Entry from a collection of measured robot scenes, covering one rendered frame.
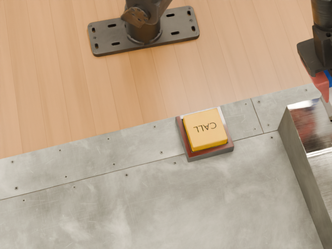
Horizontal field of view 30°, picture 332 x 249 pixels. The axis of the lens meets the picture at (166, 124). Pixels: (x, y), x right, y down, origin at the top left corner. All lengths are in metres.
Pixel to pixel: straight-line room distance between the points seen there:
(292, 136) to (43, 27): 0.50
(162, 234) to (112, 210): 0.09
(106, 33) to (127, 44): 0.05
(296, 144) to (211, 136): 0.14
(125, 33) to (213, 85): 0.19
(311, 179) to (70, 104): 0.43
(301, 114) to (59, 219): 0.42
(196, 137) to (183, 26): 0.24
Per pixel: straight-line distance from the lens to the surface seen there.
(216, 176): 1.03
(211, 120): 1.03
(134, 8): 1.03
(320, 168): 0.97
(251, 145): 1.06
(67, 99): 1.10
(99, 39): 1.15
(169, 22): 1.16
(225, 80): 1.11
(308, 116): 1.00
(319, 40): 0.85
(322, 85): 0.90
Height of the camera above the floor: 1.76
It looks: 65 degrees down
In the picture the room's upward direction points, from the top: straight up
